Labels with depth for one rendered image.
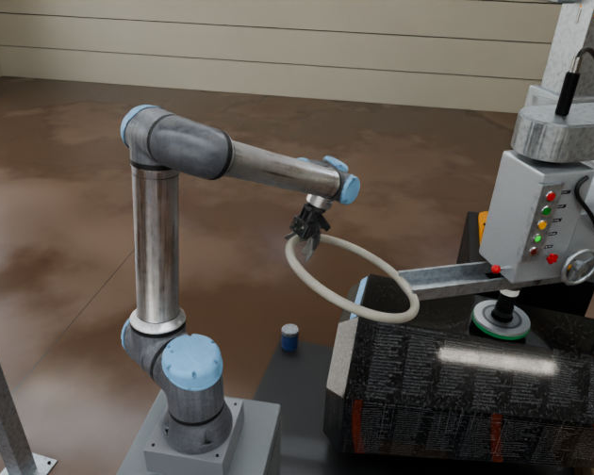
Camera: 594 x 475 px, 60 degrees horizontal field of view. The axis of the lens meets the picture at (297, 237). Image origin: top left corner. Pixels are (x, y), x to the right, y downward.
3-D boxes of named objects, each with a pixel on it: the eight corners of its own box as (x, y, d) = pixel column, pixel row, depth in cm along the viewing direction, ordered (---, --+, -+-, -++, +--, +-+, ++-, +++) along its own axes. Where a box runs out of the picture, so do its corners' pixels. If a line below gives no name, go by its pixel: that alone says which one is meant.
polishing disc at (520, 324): (473, 298, 214) (474, 295, 214) (527, 308, 209) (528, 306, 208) (472, 329, 197) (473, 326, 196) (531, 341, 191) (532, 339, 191)
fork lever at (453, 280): (547, 258, 207) (551, 248, 205) (582, 286, 191) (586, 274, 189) (391, 276, 189) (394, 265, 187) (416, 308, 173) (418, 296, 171)
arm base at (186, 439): (214, 463, 133) (212, 437, 128) (150, 443, 138) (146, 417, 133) (242, 409, 149) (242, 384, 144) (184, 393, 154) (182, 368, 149)
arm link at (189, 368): (188, 433, 129) (183, 383, 120) (153, 395, 140) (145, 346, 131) (236, 401, 138) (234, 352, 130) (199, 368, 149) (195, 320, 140)
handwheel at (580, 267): (573, 269, 189) (586, 234, 181) (594, 284, 181) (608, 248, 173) (539, 273, 185) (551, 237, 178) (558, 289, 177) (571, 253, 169)
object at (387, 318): (380, 255, 202) (384, 249, 201) (442, 335, 162) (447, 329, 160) (269, 225, 182) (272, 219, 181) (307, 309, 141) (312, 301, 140)
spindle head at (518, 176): (553, 248, 207) (588, 142, 184) (594, 278, 189) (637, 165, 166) (475, 258, 198) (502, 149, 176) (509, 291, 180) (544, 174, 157)
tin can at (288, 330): (299, 341, 311) (299, 324, 304) (296, 352, 302) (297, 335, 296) (283, 338, 312) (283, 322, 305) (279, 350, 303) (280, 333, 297)
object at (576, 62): (562, 112, 164) (578, 55, 155) (570, 116, 160) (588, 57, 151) (552, 112, 163) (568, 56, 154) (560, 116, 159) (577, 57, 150)
